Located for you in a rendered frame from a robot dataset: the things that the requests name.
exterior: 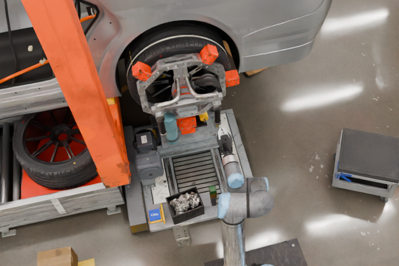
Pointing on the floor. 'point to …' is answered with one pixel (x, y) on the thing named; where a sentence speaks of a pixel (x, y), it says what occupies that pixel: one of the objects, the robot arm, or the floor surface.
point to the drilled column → (182, 236)
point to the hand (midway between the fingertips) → (221, 128)
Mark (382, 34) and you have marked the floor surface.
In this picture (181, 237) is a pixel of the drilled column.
